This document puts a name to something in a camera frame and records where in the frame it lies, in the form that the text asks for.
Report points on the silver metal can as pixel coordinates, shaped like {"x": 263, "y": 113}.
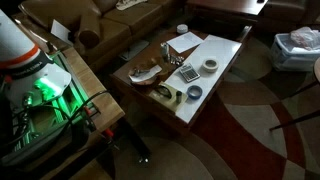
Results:
{"x": 164, "y": 50}

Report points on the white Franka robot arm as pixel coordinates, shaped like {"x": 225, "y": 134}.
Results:
{"x": 20, "y": 56}

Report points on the black eyeglasses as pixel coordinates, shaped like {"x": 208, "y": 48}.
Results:
{"x": 163, "y": 91}

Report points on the beige notepad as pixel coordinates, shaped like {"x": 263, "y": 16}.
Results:
{"x": 170, "y": 101}

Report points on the brown wooden bowl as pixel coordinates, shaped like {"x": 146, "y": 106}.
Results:
{"x": 146, "y": 83}

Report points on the small grey cylinder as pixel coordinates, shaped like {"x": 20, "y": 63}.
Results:
{"x": 179, "y": 96}

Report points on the crumpled white paper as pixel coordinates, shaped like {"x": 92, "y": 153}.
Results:
{"x": 148, "y": 74}

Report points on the brown wooden coffee table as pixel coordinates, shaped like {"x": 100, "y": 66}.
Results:
{"x": 133, "y": 83}

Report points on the blue tape roll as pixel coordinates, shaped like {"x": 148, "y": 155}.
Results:
{"x": 188, "y": 92}

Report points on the metal keys bunch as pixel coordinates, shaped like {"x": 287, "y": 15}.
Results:
{"x": 137, "y": 71}

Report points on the grey desk calculator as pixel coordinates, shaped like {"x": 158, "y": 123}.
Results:
{"x": 189, "y": 72}

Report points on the dark flat tablet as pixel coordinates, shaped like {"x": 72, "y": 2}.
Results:
{"x": 135, "y": 50}

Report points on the white masking tape roll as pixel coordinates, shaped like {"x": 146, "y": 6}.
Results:
{"x": 207, "y": 66}

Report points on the white printed paper sheet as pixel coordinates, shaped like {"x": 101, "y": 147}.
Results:
{"x": 185, "y": 41}

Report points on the light wooden robot bench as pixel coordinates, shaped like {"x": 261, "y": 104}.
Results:
{"x": 100, "y": 100}

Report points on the white round lidded container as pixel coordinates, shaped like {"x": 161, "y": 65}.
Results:
{"x": 182, "y": 28}

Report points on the white board panel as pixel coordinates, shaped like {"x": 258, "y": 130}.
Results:
{"x": 216, "y": 50}

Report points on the brown leather sofa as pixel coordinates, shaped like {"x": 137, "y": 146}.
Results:
{"x": 133, "y": 16}

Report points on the white cloth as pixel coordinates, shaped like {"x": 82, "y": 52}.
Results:
{"x": 128, "y": 4}

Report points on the brown cylinder cushion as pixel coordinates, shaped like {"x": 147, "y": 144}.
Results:
{"x": 89, "y": 30}

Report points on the patterned red beige rug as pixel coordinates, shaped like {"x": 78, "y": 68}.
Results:
{"x": 250, "y": 140}

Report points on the dark glossy lift table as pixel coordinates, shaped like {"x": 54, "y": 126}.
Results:
{"x": 230, "y": 6}

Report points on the white paper card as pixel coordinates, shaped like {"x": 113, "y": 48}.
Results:
{"x": 61, "y": 31}

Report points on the clear plastic storage bin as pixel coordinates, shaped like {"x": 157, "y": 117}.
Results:
{"x": 290, "y": 58}

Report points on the small black object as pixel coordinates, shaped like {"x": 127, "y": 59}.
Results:
{"x": 260, "y": 1}

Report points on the crumpled plastic bag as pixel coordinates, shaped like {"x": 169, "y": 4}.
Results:
{"x": 305, "y": 36}

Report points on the aluminium rail frame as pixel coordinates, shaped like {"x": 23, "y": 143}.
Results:
{"x": 66, "y": 101}

